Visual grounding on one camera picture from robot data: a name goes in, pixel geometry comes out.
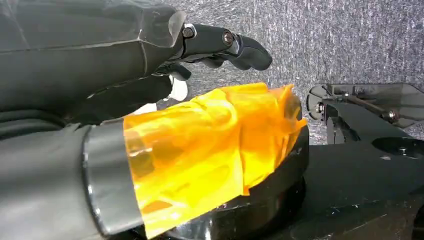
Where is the black robot foot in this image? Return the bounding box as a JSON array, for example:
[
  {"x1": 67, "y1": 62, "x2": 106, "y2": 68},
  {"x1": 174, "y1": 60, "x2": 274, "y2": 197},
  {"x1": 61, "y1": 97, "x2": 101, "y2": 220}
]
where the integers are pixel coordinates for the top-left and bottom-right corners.
[{"x1": 261, "y1": 82, "x2": 424, "y2": 240}]

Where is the white plastic piece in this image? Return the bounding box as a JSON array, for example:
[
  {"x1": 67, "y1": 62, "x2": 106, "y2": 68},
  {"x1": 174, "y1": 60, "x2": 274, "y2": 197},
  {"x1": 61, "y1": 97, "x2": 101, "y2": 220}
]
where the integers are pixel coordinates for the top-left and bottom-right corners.
[{"x1": 131, "y1": 75, "x2": 190, "y2": 116}]

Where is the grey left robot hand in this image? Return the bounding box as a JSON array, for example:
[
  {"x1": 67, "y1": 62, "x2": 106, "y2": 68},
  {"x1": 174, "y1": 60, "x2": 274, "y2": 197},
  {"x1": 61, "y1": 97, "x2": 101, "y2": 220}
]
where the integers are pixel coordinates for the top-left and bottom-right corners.
[{"x1": 0, "y1": 0, "x2": 308, "y2": 240}]

